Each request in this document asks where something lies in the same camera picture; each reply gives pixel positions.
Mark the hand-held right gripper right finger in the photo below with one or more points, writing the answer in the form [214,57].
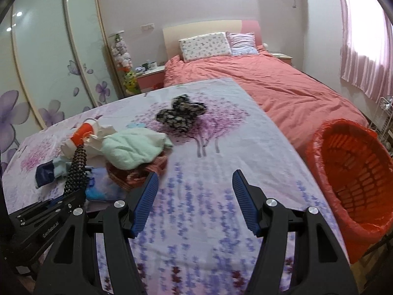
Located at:
[245,204]

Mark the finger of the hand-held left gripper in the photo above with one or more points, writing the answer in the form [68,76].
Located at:
[72,199]

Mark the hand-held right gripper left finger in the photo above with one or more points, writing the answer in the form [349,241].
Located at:
[144,204]

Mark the red and white paper cup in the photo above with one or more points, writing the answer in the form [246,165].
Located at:
[82,132]

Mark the black floral cloth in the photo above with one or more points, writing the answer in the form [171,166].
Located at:
[181,113]

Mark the red lined plastic basket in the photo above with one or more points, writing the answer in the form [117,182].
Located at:
[353,175]

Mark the light blue paper scrap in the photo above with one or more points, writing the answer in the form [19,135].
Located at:
[62,168]

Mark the blue plastic bag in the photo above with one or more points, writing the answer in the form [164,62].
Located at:
[103,189]

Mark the navy blue sock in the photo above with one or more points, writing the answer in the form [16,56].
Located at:
[44,173]

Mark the crumpled white tissue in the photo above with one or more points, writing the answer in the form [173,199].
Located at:
[93,147]

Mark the green towel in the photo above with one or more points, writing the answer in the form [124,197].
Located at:
[132,149]

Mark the bed with coral duvet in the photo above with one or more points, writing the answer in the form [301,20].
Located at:
[291,92]

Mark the pink and white nightstand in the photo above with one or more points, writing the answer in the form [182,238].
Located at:
[150,78]

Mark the plush toy bouquet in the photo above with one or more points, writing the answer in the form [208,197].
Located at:
[124,58]

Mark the floral frosted glass wardrobe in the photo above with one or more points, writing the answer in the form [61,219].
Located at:
[46,52]

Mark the pale wooden nightstand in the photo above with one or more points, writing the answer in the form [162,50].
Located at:
[282,57]

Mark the white round lamp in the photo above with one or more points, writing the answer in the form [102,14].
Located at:
[266,47]

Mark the pink striped pillow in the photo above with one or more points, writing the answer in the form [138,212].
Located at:
[244,43]

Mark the white floral pillow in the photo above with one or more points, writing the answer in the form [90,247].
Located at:
[204,46]

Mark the cream and pink headboard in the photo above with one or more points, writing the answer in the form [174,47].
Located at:
[196,27]

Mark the pink curtain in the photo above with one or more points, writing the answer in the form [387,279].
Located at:
[365,37]

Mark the white wall outlet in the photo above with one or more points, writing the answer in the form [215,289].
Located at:
[147,27]

